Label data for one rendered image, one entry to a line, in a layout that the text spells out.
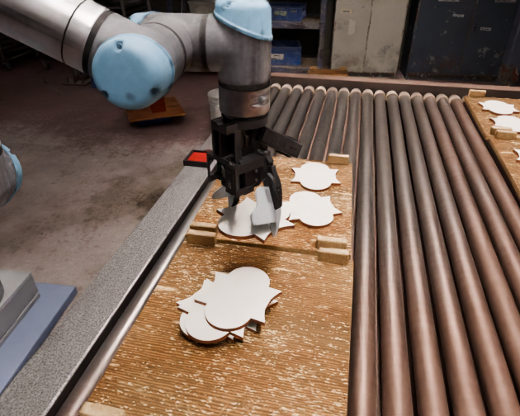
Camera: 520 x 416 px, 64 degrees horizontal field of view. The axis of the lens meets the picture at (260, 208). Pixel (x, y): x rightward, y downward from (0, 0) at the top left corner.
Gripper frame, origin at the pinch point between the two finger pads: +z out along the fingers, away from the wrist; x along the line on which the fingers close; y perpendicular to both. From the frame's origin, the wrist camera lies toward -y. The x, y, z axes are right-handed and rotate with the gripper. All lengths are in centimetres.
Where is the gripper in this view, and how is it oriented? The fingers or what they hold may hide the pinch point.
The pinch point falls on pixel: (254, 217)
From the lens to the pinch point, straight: 74.6
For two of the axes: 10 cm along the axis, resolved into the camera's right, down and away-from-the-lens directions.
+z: -0.1, 8.4, 5.4
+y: -7.3, 3.7, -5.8
